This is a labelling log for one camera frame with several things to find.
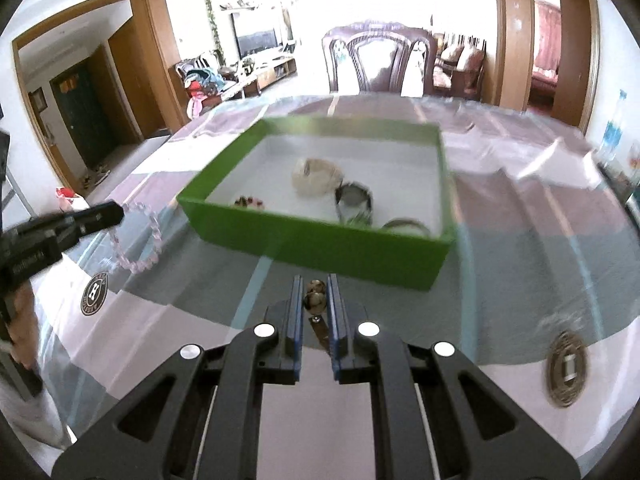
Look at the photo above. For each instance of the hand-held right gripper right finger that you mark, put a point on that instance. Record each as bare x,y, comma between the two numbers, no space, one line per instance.
334,330

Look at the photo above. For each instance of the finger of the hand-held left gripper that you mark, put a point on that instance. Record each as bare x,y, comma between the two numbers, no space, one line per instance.
95,217

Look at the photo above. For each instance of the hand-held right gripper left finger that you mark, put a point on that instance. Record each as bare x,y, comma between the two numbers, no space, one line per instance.
298,325

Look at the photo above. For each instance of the green cardboard box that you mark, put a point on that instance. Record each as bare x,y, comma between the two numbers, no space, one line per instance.
325,250

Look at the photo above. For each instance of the silver bangle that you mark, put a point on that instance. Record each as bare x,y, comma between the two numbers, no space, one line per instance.
405,223

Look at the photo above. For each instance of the person's left hand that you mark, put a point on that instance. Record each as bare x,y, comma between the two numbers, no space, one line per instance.
21,322

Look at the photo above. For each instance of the red and white plastic bag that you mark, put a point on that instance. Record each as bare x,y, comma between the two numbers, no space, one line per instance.
71,199

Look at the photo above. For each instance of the dark entrance door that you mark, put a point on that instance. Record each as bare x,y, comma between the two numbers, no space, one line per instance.
82,115

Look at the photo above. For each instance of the black wrist watch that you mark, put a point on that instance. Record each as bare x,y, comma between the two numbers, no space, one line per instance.
350,194

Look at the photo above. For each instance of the cream wrist watch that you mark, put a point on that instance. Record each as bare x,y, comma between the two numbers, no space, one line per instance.
315,175

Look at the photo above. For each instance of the pile of clothes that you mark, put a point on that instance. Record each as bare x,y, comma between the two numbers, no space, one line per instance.
205,82

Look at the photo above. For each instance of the green hanging vine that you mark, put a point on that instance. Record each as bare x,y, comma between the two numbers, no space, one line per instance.
216,35

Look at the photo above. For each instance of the striped pastel tablecloth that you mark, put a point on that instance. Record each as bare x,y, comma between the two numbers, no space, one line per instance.
525,220

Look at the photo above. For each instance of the wooden television cabinet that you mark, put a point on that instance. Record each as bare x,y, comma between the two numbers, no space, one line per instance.
277,67

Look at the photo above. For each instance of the flat screen television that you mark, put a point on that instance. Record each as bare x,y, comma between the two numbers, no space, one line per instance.
257,42

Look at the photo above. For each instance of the carved dark wooden chair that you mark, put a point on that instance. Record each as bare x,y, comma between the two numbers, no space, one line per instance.
380,60

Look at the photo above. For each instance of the wooden armchair with cushions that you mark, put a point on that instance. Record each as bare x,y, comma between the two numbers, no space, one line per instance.
460,67

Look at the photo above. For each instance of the bed with red cover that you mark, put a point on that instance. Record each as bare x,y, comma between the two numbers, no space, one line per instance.
544,82

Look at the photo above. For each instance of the plastic water bottle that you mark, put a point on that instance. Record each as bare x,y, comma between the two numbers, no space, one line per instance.
614,132

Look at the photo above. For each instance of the wall shelf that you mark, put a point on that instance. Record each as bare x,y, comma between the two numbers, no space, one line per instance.
239,5

